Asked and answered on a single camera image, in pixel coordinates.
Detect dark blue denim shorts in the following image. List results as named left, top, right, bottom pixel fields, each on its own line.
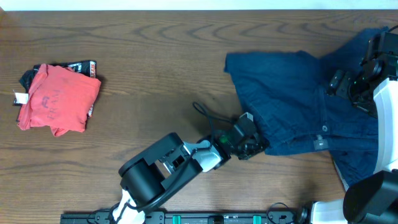
left=224, top=51, right=378, bottom=156

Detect folded red t-shirt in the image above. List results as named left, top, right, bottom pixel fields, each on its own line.
left=17, top=64, right=101, bottom=137

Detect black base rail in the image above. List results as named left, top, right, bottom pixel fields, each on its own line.
left=60, top=211, right=295, bottom=224

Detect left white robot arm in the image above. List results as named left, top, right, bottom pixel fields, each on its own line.
left=111, top=131, right=269, bottom=223

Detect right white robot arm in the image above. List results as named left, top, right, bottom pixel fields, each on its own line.
left=297, top=55, right=397, bottom=223

